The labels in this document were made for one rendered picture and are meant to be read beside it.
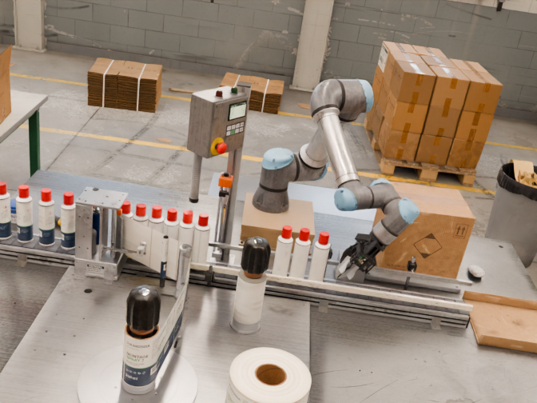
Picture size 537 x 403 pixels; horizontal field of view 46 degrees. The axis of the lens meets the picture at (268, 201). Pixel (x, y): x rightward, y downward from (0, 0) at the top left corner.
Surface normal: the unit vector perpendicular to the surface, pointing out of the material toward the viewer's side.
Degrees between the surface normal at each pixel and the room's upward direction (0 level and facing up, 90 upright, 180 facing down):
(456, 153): 90
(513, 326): 0
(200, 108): 90
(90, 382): 0
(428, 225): 90
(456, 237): 90
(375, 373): 0
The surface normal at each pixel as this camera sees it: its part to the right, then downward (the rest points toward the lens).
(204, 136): -0.62, 0.27
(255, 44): -0.03, 0.44
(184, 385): 0.14, -0.89
